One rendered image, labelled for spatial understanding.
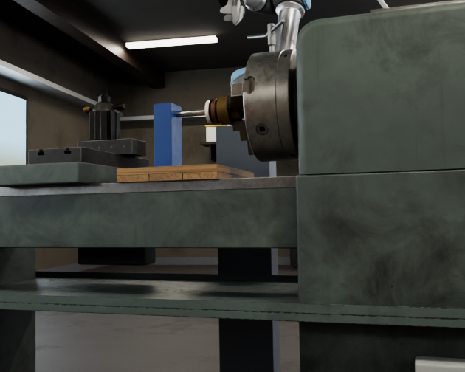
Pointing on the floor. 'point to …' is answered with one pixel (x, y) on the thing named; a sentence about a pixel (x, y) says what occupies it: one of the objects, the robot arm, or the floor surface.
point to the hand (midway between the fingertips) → (237, 21)
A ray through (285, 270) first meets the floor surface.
